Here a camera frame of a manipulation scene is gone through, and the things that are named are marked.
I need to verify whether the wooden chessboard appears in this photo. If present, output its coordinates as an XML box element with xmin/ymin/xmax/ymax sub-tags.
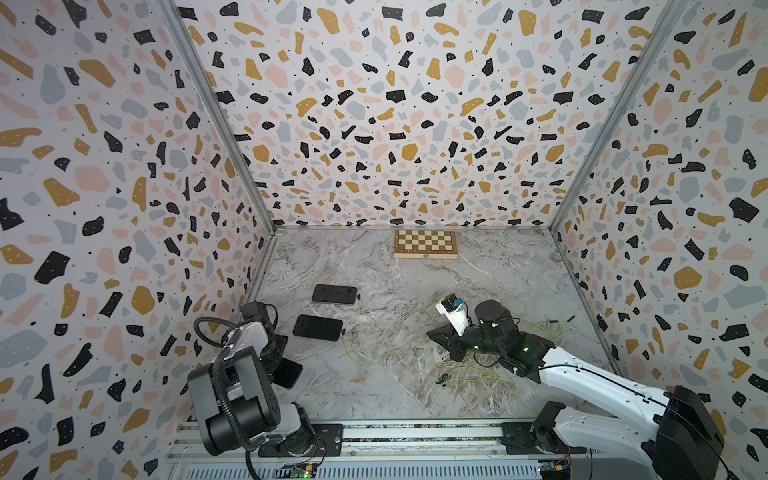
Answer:
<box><xmin>394</xmin><ymin>230</ymin><xmax>459</xmax><ymax>260</ymax></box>

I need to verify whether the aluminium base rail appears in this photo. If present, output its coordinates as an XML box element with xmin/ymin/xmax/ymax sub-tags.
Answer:
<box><xmin>167</xmin><ymin>419</ymin><xmax>655</xmax><ymax>479</ymax></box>

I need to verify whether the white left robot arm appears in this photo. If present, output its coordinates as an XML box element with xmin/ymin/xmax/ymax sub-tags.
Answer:
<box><xmin>187</xmin><ymin>301</ymin><xmax>317</xmax><ymax>457</ymax></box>

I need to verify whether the black smartphone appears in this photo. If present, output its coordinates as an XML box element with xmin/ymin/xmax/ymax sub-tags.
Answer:
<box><xmin>312</xmin><ymin>284</ymin><xmax>357</xmax><ymax>305</ymax></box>
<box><xmin>292</xmin><ymin>315</ymin><xmax>344</xmax><ymax>342</ymax></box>
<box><xmin>272</xmin><ymin>358</ymin><xmax>303</xmax><ymax>389</ymax></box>

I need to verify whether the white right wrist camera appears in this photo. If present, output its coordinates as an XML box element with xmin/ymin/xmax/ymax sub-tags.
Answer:
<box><xmin>435</xmin><ymin>294</ymin><xmax>471</xmax><ymax>336</ymax></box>

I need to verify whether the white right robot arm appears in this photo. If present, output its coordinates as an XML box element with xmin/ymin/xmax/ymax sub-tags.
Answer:
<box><xmin>427</xmin><ymin>294</ymin><xmax>727</xmax><ymax>479</ymax></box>

